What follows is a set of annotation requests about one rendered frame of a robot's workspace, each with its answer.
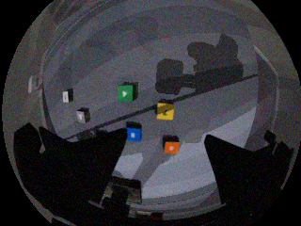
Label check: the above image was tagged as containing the yellow block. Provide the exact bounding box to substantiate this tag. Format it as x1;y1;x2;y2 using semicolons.
157;101;174;120

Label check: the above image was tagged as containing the orange block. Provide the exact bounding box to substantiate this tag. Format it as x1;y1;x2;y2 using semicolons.
163;137;180;153

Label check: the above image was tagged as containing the blue block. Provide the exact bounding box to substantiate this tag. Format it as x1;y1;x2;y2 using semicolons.
127;124;142;142

